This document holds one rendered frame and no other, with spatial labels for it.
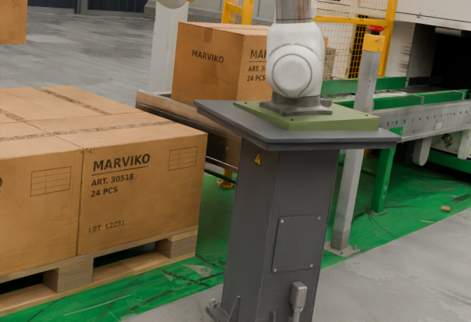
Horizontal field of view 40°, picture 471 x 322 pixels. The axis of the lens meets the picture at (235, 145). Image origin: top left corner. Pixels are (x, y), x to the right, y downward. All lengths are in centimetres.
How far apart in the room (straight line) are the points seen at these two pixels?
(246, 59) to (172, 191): 62
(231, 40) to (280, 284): 106
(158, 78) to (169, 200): 155
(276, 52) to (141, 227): 104
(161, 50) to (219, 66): 127
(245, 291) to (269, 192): 37
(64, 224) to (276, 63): 97
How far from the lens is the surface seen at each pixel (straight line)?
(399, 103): 381
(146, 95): 301
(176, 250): 273
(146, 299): 245
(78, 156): 227
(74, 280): 244
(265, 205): 206
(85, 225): 238
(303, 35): 181
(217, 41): 277
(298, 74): 178
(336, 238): 309
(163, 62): 399
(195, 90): 287
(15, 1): 418
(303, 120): 196
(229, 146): 266
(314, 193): 211
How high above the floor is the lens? 115
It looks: 14 degrees down
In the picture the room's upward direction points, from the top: 7 degrees clockwise
